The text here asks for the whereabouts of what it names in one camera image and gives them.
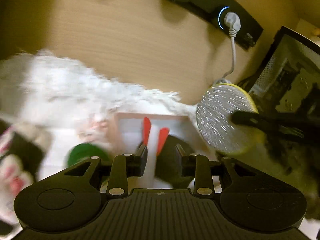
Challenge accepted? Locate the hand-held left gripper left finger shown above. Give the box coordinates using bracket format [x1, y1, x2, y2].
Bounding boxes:
[64, 144, 148, 197]

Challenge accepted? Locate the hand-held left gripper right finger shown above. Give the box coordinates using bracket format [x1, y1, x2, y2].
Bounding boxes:
[175, 144, 251, 196]

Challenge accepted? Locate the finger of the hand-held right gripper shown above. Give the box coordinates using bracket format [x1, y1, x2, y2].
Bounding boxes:
[231, 111, 307, 141]

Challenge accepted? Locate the black and white plush toy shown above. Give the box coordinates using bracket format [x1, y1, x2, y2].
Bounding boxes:
[135, 116, 198, 189]

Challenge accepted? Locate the round yellow scrub sponge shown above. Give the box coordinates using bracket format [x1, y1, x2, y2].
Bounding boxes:
[196, 83, 265, 155]

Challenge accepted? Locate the black white pink soft toy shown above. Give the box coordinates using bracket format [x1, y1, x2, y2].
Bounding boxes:
[0, 126, 49, 230]

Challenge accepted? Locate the black computer case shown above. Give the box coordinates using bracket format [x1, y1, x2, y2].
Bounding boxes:
[237, 26, 320, 123]

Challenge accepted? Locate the green lid glass jar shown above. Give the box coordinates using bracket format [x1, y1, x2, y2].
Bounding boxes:
[67, 142, 110, 168]

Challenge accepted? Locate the white fringed blanket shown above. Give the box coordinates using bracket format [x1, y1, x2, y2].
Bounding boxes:
[0, 49, 225, 233]

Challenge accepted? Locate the black power strip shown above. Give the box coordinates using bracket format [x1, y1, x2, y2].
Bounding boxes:
[120, 0, 264, 50]

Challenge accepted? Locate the white power cable with plug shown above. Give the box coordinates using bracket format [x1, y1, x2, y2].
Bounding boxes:
[212, 12, 242, 85]

